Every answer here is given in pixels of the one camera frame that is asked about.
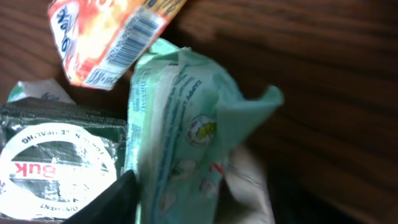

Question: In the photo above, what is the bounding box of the black round-logo packet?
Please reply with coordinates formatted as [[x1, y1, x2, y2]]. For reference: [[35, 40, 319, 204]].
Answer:
[[1, 97, 127, 222]]

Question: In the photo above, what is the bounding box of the orange small box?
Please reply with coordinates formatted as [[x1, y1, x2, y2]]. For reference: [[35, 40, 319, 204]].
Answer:
[[48, 0, 187, 90]]

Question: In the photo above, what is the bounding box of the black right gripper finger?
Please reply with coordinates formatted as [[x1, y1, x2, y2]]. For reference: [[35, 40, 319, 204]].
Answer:
[[62, 170, 138, 224]]

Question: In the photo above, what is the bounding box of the teal snack packet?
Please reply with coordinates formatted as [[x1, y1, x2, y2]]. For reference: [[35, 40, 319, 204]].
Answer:
[[124, 39, 284, 224]]

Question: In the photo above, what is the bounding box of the teal small box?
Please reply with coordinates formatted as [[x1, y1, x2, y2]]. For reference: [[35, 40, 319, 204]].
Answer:
[[7, 79, 75, 104]]

